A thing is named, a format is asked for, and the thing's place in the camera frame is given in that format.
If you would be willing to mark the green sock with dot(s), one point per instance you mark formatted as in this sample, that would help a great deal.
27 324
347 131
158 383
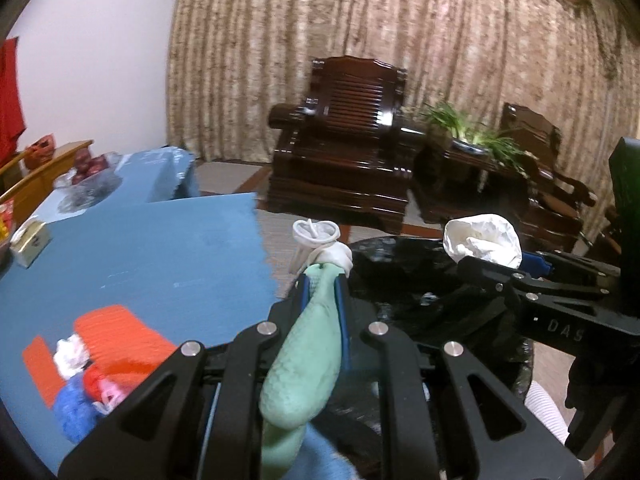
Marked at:
305 350

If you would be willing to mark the white tissue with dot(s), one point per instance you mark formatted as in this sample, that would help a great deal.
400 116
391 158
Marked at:
72 355

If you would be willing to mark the glass fruit bowl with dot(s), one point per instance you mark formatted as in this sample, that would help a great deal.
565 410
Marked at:
87 195

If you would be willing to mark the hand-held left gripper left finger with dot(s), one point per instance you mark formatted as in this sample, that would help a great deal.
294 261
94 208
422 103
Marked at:
301 292

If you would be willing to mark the beige floral curtain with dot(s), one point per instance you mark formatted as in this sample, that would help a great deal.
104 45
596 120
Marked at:
300 20

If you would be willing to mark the blue plastic bag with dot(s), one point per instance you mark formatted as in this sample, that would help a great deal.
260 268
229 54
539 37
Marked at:
77 410

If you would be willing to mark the potted green plant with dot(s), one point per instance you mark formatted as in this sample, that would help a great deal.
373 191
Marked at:
460 125

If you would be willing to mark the glass dish of red packets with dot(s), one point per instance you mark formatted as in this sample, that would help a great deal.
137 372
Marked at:
5 230

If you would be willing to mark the wooden cabinet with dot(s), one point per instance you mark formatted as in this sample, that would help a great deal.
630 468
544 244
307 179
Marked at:
45 180

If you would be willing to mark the dark wooden side table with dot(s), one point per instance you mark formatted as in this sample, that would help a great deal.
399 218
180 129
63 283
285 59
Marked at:
460 185

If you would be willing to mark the red cloth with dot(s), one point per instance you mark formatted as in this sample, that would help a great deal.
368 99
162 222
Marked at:
10 100

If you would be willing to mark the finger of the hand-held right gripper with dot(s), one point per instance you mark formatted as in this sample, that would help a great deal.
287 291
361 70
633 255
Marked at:
532 262
495 275

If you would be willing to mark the black lined waste bin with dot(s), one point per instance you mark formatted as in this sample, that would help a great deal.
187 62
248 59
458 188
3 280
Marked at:
400 270

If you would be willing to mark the dark wooden armchair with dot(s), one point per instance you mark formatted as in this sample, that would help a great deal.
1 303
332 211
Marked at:
345 160
545 180

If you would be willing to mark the red plastic bag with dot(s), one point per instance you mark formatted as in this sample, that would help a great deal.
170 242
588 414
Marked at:
95 382

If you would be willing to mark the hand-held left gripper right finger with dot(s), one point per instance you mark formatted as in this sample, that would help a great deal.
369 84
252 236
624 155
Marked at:
342 300

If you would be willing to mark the beige tissue box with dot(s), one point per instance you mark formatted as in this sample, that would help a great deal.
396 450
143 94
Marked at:
30 245

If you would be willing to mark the pile of red apples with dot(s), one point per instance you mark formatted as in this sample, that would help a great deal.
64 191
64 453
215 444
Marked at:
90 167

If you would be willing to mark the red woven basket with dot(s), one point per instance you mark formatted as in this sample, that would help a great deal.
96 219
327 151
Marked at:
40 152

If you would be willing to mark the white cloth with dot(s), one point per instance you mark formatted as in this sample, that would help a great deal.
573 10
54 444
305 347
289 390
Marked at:
480 240

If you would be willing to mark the light blue patterned tablecloth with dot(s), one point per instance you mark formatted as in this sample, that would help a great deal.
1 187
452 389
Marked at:
155 175

